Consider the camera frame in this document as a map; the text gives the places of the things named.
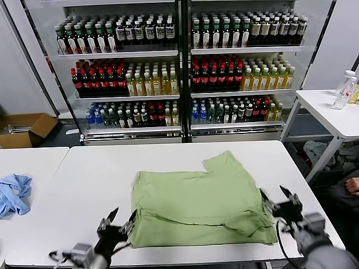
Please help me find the bystander bare hand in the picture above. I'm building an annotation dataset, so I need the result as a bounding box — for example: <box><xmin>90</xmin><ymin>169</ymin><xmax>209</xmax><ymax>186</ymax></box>
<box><xmin>345</xmin><ymin>176</ymin><xmax>359</xmax><ymax>196</ymax></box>

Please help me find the grey white garment pile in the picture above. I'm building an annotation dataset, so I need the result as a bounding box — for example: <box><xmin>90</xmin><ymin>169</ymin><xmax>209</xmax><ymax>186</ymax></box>
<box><xmin>304</xmin><ymin>140</ymin><xmax>337</xmax><ymax>169</ymax></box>

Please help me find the crumpled light blue garment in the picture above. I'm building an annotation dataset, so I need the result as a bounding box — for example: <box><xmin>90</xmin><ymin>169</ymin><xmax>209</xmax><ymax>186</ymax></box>
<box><xmin>0</xmin><ymin>173</ymin><xmax>33</xmax><ymax>219</ymax></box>

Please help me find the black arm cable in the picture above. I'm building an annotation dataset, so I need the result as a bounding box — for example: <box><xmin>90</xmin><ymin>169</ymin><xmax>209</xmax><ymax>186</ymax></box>
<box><xmin>276</xmin><ymin>221</ymin><xmax>298</xmax><ymax>269</ymax></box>

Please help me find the white side table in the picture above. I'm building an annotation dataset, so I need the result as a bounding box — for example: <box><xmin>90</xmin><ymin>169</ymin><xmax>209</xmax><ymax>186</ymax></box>
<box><xmin>280</xmin><ymin>89</ymin><xmax>359</xmax><ymax>184</ymax></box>

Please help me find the dark bottle beige label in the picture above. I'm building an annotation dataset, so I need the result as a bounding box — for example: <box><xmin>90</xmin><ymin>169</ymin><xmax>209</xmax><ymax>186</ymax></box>
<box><xmin>298</xmin><ymin>15</ymin><xmax>309</xmax><ymax>44</ymax></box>
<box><xmin>260</xmin><ymin>16</ymin><xmax>272</xmax><ymax>45</ymax></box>
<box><xmin>289</xmin><ymin>15</ymin><xmax>300</xmax><ymax>45</ymax></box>
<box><xmin>270</xmin><ymin>16</ymin><xmax>282</xmax><ymax>45</ymax></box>
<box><xmin>250</xmin><ymin>16</ymin><xmax>262</xmax><ymax>45</ymax></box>
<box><xmin>280</xmin><ymin>15</ymin><xmax>291</xmax><ymax>45</ymax></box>

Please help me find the open cardboard box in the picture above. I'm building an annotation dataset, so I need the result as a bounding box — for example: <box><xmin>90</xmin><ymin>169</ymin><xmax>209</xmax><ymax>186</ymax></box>
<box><xmin>0</xmin><ymin>113</ymin><xmax>59</xmax><ymax>149</ymax></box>

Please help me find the dark bottle blue white label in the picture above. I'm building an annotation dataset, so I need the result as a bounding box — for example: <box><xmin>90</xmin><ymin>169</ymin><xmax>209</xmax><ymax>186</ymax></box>
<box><xmin>164</xmin><ymin>18</ymin><xmax>176</xmax><ymax>45</ymax></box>
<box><xmin>135</xmin><ymin>20</ymin><xmax>146</xmax><ymax>47</ymax></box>
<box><xmin>154</xmin><ymin>18</ymin><xmax>166</xmax><ymax>46</ymax></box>
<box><xmin>145</xmin><ymin>19</ymin><xmax>156</xmax><ymax>46</ymax></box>
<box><xmin>116</xmin><ymin>20</ymin><xmax>127</xmax><ymax>47</ymax></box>
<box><xmin>125</xmin><ymin>20</ymin><xmax>136</xmax><ymax>47</ymax></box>

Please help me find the bystander dark clothing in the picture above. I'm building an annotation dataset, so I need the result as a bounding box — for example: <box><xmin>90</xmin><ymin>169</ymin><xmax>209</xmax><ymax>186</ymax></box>
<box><xmin>326</xmin><ymin>170</ymin><xmax>359</xmax><ymax>216</ymax></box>

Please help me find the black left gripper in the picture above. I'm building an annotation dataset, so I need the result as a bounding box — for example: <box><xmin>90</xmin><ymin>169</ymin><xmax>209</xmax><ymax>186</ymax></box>
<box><xmin>94</xmin><ymin>207</ymin><xmax>140</xmax><ymax>256</ymax></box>

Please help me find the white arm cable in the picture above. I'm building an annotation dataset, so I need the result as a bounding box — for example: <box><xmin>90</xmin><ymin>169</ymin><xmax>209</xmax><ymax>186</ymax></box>
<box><xmin>49</xmin><ymin>251</ymin><xmax>73</xmax><ymax>264</ymax></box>

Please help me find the glass beverage display cabinet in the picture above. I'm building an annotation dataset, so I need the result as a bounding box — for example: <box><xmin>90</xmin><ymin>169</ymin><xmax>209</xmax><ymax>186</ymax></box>
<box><xmin>181</xmin><ymin>0</ymin><xmax>337</xmax><ymax>143</ymax></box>
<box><xmin>0</xmin><ymin>0</ymin><xmax>186</xmax><ymax>146</ymax></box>

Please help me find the clear white cap water bottle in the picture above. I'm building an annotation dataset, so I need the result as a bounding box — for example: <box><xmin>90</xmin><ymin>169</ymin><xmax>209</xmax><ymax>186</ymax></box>
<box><xmin>333</xmin><ymin>69</ymin><xmax>356</xmax><ymax>110</ymax></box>

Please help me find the grey green garment pile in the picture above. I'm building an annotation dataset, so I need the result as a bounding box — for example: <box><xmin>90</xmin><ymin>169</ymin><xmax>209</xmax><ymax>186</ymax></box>
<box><xmin>336</xmin><ymin>141</ymin><xmax>359</xmax><ymax>169</ymax></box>

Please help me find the light green printed shirt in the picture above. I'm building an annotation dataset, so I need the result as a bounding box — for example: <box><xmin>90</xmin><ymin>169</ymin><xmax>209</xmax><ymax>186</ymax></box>
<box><xmin>130</xmin><ymin>150</ymin><xmax>278</xmax><ymax>249</ymax></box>

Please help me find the green cap white label bottle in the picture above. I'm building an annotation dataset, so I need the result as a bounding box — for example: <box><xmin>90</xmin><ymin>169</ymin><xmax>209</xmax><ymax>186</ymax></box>
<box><xmin>231</xmin><ymin>17</ymin><xmax>242</xmax><ymax>48</ymax></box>
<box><xmin>106</xmin><ymin>22</ymin><xmax>118</xmax><ymax>53</ymax></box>
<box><xmin>241</xmin><ymin>17</ymin><xmax>252</xmax><ymax>48</ymax></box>
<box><xmin>201</xmin><ymin>18</ymin><xmax>213</xmax><ymax>49</ymax></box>
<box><xmin>56</xmin><ymin>25</ymin><xmax>68</xmax><ymax>54</ymax></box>
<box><xmin>85</xmin><ymin>23</ymin><xmax>98</xmax><ymax>54</ymax></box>
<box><xmin>75</xmin><ymin>24</ymin><xmax>88</xmax><ymax>54</ymax></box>
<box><xmin>221</xmin><ymin>18</ymin><xmax>233</xmax><ymax>48</ymax></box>
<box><xmin>192</xmin><ymin>18</ymin><xmax>203</xmax><ymax>49</ymax></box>
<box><xmin>66</xmin><ymin>24</ymin><xmax>78</xmax><ymax>54</ymax></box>
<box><xmin>96</xmin><ymin>23</ymin><xmax>108</xmax><ymax>53</ymax></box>
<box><xmin>211</xmin><ymin>18</ymin><xmax>223</xmax><ymax>49</ymax></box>

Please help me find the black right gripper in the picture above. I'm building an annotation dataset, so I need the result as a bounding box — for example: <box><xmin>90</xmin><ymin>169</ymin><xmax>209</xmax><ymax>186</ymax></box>
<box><xmin>259</xmin><ymin>184</ymin><xmax>303</xmax><ymax>225</ymax></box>

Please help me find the metal rods bundle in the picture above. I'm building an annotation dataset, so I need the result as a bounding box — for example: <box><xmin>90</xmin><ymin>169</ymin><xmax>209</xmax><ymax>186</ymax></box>
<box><xmin>7</xmin><ymin>123</ymin><xmax>33</xmax><ymax>132</ymax></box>

